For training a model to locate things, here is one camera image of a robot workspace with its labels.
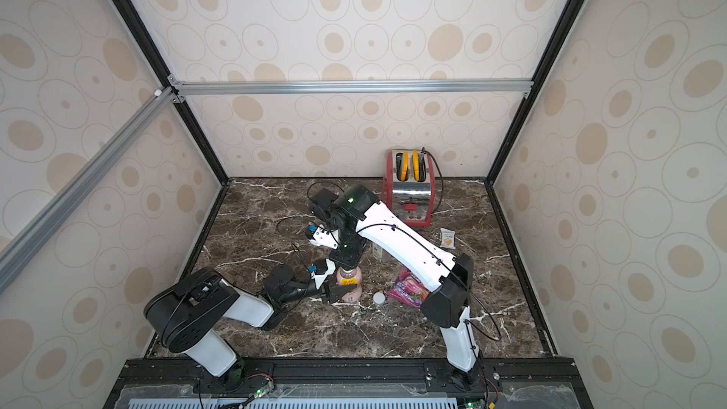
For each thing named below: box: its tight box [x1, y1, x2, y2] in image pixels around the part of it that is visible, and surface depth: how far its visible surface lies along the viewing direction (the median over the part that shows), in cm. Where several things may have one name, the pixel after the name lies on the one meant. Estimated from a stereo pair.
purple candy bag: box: [386, 266, 430, 308], surface depth 87 cm
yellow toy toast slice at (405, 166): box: [400, 151, 410, 181], surface depth 99 cm
